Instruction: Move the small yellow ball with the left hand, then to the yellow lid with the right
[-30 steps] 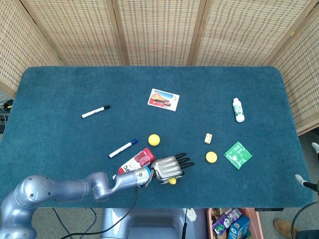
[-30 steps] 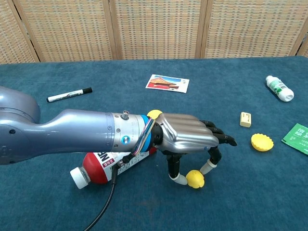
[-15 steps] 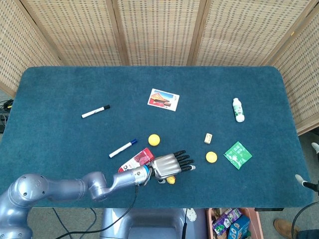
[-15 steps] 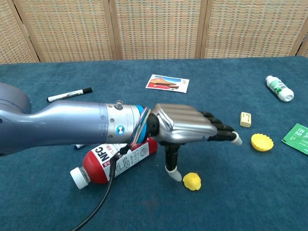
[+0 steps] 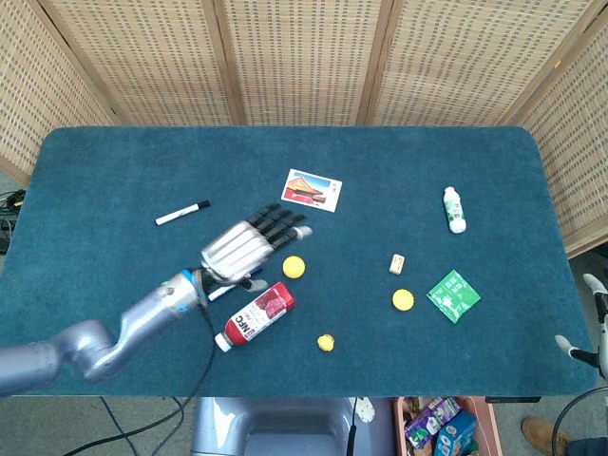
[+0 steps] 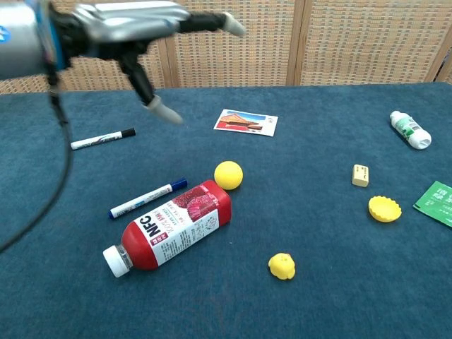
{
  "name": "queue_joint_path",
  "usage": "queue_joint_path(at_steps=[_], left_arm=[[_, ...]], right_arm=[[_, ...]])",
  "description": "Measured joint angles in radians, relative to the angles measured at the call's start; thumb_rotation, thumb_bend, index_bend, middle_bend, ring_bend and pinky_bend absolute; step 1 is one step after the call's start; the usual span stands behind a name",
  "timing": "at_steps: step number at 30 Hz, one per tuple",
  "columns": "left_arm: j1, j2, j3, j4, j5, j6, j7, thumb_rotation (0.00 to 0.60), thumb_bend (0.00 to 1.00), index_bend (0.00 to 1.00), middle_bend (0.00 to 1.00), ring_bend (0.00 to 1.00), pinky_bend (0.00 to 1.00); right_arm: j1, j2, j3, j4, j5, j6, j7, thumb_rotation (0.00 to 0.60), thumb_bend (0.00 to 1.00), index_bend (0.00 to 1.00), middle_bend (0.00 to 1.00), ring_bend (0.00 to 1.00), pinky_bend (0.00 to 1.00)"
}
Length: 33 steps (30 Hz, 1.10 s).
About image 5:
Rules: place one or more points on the woven bamboo folding screen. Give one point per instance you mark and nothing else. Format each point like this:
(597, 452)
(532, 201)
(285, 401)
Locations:
(304, 62)

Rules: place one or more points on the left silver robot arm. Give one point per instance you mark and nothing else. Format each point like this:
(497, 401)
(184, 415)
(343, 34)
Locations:
(142, 313)

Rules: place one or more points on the purple carton box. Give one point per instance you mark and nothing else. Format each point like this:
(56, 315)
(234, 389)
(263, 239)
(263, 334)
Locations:
(430, 423)

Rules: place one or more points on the small yellow toy piece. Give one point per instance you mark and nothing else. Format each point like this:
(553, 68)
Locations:
(326, 343)

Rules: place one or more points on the white green plastic bottle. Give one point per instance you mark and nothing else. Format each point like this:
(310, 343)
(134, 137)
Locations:
(454, 211)

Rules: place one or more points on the black capped whiteboard marker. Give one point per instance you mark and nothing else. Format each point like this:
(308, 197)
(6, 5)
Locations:
(183, 213)

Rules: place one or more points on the blue carton box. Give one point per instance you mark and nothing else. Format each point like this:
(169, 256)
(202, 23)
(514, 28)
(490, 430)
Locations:
(456, 434)

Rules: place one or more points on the brown shoe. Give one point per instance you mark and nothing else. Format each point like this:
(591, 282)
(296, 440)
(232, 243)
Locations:
(541, 432)

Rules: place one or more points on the pink storage basket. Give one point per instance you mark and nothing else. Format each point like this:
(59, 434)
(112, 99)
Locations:
(489, 427)

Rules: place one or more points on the green sachet packet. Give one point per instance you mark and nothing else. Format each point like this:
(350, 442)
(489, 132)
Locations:
(453, 297)

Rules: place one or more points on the yellow ball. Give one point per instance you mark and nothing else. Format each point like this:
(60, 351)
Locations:
(294, 267)

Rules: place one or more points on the silver robot torso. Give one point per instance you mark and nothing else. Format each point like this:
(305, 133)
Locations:
(285, 427)

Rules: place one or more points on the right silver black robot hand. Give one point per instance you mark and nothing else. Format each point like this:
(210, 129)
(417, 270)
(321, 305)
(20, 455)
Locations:
(591, 355)

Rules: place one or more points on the red NFC juice bottle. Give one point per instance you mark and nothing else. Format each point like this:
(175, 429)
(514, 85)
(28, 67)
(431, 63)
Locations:
(256, 316)

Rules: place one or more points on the cream mahjong tile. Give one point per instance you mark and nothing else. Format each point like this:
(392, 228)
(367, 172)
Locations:
(396, 264)

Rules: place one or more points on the palace photo postcard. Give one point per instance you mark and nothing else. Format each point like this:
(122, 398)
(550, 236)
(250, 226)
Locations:
(311, 190)

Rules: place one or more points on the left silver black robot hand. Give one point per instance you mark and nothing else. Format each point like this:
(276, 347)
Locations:
(237, 249)

